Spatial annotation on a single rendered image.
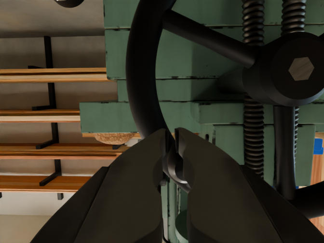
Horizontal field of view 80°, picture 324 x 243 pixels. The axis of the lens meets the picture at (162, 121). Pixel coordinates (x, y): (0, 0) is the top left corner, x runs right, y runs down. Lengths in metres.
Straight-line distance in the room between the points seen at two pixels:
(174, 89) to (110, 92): 2.58
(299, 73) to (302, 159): 0.17
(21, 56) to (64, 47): 0.66
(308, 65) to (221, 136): 0.14
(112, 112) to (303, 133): 0.30
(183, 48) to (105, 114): 0.19
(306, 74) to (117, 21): 0.30
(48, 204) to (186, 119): 3.53
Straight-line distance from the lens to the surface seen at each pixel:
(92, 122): 0.39
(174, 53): 0.37
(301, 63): 0.19
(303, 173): 0.34
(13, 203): 4.10
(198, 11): 0.39
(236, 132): 0.29
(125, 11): 0.40
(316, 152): 1.37
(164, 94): 0.36
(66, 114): 2.63
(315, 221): 2.43
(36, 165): 3.62
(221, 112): 0.28
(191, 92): 0.36
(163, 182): 0.70
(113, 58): 0.38
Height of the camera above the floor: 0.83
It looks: 8 degrees up
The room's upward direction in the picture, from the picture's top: 179 degrees clockwise
